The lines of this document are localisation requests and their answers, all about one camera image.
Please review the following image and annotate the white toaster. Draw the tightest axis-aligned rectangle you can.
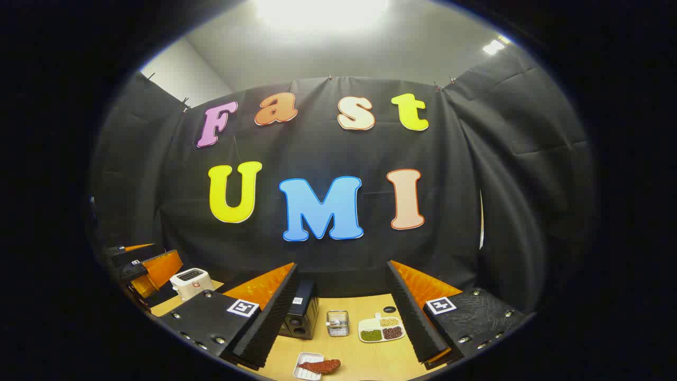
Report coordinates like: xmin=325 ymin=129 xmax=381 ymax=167
xmin=169 ymin=267 xmax=215 ymax=302

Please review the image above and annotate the black electric oven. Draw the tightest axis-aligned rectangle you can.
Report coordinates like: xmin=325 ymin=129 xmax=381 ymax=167
xmin=279 ymin=280 xmax=321 ymax=340

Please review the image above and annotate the reddish brown meat piece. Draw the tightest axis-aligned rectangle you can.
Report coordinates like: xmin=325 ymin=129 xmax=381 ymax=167
xmin=298 ymin=359 xmax=342 ymax=375

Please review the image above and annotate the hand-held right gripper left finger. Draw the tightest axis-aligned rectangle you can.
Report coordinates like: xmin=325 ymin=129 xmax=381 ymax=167
xmin=158 ymin=262 xmax=299 ymax=370

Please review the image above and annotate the ceiling light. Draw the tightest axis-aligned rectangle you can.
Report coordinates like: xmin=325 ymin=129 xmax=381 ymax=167
xmin=481 ymin=36 xmax=511 ymax=56

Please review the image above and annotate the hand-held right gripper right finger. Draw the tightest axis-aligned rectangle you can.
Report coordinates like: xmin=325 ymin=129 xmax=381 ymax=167
xmin=386 ymin=259 xmax=530 ymax=370

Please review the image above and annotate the small white ribbed tray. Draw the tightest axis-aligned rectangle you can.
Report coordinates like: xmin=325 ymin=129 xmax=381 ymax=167
xmin=293 ymin=352 xmax=325 ymax=381

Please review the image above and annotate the metal wire basket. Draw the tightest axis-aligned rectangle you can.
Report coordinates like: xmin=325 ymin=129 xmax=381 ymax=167
xmin=326 ymin=310 xmax=351 ymax=338

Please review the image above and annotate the white divided plate with beans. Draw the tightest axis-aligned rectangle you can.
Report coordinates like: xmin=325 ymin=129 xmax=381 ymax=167
xmin=358 ymin=313 xmax=406 ymax=344

